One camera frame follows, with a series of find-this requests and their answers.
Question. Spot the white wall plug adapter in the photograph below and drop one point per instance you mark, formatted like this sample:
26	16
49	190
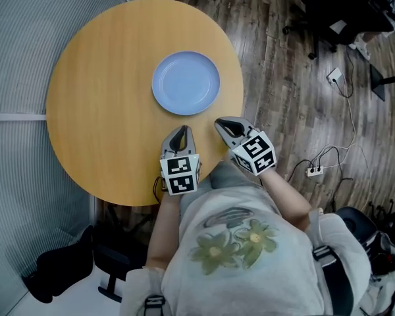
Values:
335	76

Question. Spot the black stool base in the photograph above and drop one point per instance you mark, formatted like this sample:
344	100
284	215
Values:
113	268

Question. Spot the person's left forearm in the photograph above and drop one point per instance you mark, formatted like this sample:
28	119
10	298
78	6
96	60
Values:
163	229

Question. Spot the big blue plate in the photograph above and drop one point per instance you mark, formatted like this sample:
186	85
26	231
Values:
186	82

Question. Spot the white power strip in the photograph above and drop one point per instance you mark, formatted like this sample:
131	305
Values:
316	170

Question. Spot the black flat stand base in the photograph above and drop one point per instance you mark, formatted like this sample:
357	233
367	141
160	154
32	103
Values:
378	82

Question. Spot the person's grey trousers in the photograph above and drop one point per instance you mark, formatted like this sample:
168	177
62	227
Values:
224	176

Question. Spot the black white glossy machine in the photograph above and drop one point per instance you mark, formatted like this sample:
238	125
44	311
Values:
372	242

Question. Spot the person's white flower shirt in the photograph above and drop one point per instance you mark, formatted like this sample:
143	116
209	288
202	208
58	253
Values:
237	275

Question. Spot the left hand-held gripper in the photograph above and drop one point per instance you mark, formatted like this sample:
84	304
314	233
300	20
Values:
181	173

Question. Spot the black office chair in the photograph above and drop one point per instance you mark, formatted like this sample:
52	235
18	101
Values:
342	15

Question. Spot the person's right forearm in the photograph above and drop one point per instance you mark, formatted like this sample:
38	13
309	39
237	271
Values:
288	196

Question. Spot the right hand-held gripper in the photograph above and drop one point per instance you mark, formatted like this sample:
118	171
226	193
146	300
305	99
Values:
255	153

